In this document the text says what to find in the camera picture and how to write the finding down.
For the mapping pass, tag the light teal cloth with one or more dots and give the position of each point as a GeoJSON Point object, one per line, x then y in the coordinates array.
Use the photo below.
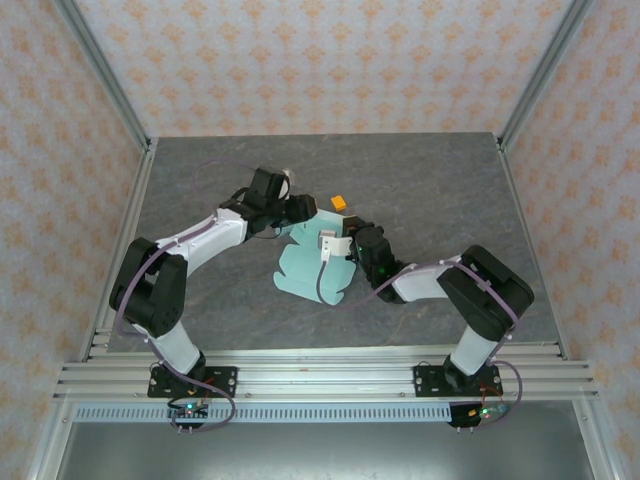
{"type": "Point", "coordinates": [300, 270]}

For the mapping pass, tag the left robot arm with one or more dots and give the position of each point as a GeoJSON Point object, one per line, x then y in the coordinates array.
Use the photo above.
{"type": "Point", "coordinates": [175, 350]}

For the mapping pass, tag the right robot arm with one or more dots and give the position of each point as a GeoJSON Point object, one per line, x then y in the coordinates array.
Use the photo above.
{"type": "Point", "coordinates": [425, 285]}

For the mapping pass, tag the wide aluminium mounting beam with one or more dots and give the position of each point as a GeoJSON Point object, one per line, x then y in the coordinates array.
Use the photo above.
{"type": "Point", "coordinates": [325, 380]}

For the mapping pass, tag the right controller board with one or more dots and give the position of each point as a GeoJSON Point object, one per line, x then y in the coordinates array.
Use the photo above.
{"type": "Point", "coordinates": [480, 414]}

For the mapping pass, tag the controller board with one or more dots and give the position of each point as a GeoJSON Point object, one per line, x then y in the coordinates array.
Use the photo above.
{"type": "Point", "coordinates": [480, 414]}
{"type": "Point", "coordinates": [189, 412]}

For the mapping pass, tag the grey metal panel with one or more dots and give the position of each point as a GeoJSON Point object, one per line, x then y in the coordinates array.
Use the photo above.
{"type": "Point", "coordinates": [325, 455]}

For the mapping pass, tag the left controller board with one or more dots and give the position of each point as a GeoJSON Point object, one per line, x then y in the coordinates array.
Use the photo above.
{"type": "Point", "coordinates": [189, 412]}

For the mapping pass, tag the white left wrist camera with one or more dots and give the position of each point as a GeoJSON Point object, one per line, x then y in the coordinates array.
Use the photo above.
{"type": "Point", "coordinates": [287, 187]}

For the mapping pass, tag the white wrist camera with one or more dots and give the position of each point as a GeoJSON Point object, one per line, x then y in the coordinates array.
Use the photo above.
{"type": "Point", "coordinates": [330, 240]}
{"type": "Point", "coordinates": [287, 187]}

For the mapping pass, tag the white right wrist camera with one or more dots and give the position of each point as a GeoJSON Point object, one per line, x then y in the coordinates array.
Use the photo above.
{"type": "Point", "coordinates": [330, 240]}

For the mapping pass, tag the aluminium table edge rail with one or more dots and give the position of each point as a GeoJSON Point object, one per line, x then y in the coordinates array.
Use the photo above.
{"type": "Point", "coordinates": [325, 352]}

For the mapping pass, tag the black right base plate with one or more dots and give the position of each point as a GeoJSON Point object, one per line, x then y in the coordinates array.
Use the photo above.
{"type": "Point", "coordinates": [425, 382]}

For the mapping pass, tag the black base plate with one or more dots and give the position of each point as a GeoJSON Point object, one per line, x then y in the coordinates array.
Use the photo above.
{"type": "Point", "coordinates": [225, 382]}
{"type": "Point", "coordinates": [425, 382]}

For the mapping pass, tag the aluminium side rail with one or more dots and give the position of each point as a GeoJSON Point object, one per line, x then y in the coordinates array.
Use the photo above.
{"type": "Point", "coordinates": [136, 200]}
{"type": "Point", "coordinates": [517, 200]}

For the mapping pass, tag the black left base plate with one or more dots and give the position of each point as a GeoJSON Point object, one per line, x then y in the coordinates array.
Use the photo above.
{"type": "Point", "coordinates": [225, 382]}

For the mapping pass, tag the aluminium frame post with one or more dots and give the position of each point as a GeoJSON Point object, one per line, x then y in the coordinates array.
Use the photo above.
{"type": "Point", "coordinates": [109, 75]}
{"type": "Point", "coordinates": [542, 75]}

